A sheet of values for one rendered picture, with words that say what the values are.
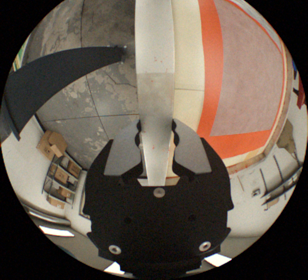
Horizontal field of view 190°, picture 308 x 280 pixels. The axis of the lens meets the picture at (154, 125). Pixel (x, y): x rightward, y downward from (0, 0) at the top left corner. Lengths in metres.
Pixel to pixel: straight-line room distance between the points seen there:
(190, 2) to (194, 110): 0.19
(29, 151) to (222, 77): 3.77
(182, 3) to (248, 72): 0.16
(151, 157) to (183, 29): 0.19
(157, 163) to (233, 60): 0.21
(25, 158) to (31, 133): 0.76
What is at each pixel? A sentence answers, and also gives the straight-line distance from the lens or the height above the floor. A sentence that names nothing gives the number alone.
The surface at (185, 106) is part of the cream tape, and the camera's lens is 0.15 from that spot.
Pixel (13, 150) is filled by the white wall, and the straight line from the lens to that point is 3.57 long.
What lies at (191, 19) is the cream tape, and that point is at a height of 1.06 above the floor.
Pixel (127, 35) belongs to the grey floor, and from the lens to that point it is 1.27.
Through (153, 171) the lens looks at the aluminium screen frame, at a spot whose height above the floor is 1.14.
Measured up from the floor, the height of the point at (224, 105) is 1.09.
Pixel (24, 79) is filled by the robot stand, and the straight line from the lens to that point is 0.37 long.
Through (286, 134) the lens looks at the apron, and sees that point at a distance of 2.28.
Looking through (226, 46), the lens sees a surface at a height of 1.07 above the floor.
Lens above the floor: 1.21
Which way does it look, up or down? 49 degrees down
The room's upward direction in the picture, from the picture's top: 180 degrees clockwise
